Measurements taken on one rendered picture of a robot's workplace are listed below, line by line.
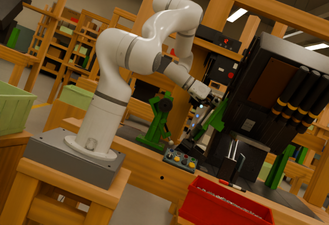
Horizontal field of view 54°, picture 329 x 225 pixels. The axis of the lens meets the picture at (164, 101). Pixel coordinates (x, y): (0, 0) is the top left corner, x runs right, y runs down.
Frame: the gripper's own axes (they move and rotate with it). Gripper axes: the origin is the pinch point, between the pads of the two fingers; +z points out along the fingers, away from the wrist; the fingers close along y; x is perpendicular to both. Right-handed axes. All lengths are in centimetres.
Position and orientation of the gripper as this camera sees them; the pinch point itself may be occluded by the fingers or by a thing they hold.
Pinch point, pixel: (213, 102)
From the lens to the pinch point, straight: 177.5
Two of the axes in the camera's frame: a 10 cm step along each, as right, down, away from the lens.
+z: 7.9, 6.1, -0.4
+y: 4.8, -5.9, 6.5
